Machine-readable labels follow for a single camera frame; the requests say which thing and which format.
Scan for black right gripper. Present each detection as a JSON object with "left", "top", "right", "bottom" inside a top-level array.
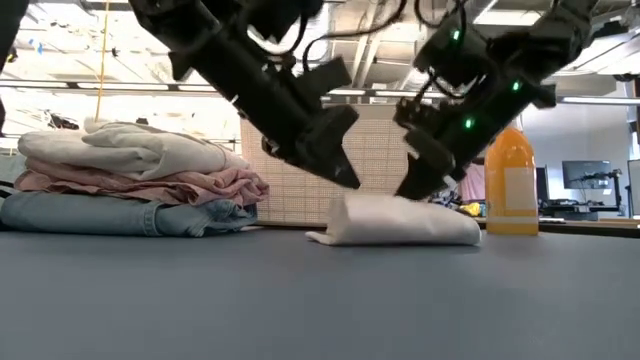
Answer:
[{"left": 393, "top": 59, "right": 558, "bottom": 202}]

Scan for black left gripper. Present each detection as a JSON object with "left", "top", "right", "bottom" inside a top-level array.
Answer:
[{"left": 167, "top": 29, "right": 362, "bottom": 191}]

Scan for small white cloth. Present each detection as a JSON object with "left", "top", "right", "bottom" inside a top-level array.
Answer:
[{"left": 304, "top": 192, "right": 483, "bottom": 248}]

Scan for pink garment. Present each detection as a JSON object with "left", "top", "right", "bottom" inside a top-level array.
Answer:
[{"left": 13, "top": 157, "right": 271, "bottom": 207}]

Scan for large white cloth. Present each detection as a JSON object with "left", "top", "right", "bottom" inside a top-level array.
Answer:
[{"left": 17, "top": 119, "right": 251, "bottom": 182}]

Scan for light blue denim jeans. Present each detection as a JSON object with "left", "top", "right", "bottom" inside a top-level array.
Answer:
[{"left": 0, "top": 191, "right": 259, "bottom": 238}]

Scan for white plastic laundry bin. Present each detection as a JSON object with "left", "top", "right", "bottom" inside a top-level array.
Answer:
[{"left": 239, "top": 103, "right": 426, "bottom": 227}]

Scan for pink hanging cloth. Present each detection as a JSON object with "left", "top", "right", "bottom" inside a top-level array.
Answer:
[{"left": 458, "top": 162, "right": 487, "bottom": 203}]

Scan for orange spray bottle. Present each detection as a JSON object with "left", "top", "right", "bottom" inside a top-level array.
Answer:
[{"left": 483, "top": 119, "right": 540, "bottom": 237}]

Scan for tan wooden desk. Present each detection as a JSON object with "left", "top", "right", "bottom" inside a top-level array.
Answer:
[{"left": 474, "top": 215, "right": 640, "bottom": 240}]

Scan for long ceiling light bar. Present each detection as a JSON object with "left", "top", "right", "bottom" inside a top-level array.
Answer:
[{"left": 0, "top": 78, "right": 640, "bottom": 106}]

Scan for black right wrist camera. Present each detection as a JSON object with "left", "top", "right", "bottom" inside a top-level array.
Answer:
[{"left": 413, "top": 12, "right": 494, "bottom": 99}]

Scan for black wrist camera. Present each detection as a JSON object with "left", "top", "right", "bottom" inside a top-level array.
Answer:
[
  {"left": 413, "top": 12, "right": 494, "bottom": 99},
  {"left": 239, "top": 0, "right": 326, "bottom": 44}
]

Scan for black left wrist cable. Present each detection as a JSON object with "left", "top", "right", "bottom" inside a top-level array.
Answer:
[{"left": 244, "top": 0, "right": 409, "bottom": 74}]

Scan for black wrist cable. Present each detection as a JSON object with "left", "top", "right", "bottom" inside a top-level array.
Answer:
[
  {"left": 412, "top": 0, "right": 469, "bottom": 31},
  {"left": 244, "top": 0, "right": 409, "bottom": 74}
]

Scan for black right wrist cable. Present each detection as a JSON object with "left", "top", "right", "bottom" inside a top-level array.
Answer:
[{"left": 412, "top": 0, "right": 469, "bottom": 31}]

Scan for wall-side monitor on arm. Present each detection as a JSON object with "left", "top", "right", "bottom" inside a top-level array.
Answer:
[{"left": 561, "top": 159, "right": 624, "bottom": 211}]

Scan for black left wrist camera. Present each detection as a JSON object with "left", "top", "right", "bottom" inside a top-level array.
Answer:
[{"left": 239, "top": 0, "right": 326, "bottom": 44}]

